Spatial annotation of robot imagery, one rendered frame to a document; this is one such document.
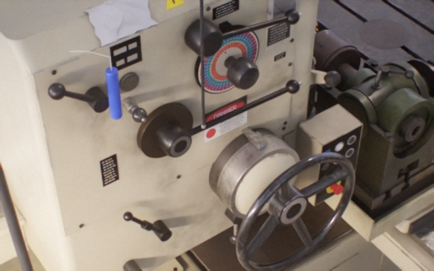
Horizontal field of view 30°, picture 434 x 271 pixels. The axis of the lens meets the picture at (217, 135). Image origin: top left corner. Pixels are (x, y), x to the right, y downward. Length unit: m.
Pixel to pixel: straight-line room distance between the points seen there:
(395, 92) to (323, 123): 0.32
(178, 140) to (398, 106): 0.82
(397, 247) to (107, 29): 1.50
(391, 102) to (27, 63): 1.19
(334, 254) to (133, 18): 1.55
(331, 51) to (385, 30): 0.66
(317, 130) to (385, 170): 0.35
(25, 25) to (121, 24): 0.19
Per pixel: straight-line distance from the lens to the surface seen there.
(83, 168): 1.84
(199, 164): 2.06
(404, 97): 2.45
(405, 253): 2.83
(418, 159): 2.61
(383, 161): 2.47
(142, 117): 1.73
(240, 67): 1.82
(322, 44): 2.61
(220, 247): 2.87
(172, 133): 1.84
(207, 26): 1.74
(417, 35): 3.22
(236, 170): 2.04
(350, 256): 3.09
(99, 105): 1.69
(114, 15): 1.69
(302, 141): 2.24
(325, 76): 2.16
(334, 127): 2.23
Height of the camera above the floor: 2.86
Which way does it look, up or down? 43 degrees down
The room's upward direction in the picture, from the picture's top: straight up
